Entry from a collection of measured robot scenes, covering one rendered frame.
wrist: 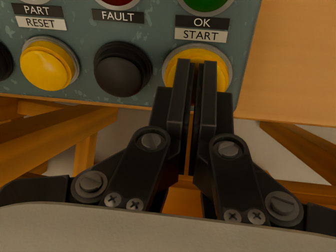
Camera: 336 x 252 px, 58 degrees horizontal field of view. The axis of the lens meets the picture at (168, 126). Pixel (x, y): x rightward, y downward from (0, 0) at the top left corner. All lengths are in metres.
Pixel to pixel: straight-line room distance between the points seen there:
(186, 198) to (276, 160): 0.87
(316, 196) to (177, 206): 0.14
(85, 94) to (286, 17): 0.11
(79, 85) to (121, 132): 0.96
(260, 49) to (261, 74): 0.01
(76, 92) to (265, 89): 0.10
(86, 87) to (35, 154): 0.43
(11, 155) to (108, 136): 0.66
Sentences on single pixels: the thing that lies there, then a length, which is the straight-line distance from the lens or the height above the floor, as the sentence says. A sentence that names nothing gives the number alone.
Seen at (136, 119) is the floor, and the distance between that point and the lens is 1.10.
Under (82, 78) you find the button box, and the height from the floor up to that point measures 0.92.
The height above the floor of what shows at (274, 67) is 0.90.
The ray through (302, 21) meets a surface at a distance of 0.18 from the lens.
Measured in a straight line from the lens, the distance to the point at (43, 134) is 0.59.
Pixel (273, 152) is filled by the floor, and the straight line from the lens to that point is 1.14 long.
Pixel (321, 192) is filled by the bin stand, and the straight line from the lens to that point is 0.35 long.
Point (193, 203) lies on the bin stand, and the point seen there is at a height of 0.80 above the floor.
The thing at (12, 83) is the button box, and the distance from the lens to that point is 0.18.
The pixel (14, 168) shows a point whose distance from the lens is 0.53.
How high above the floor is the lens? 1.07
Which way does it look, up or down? 79 degrees down
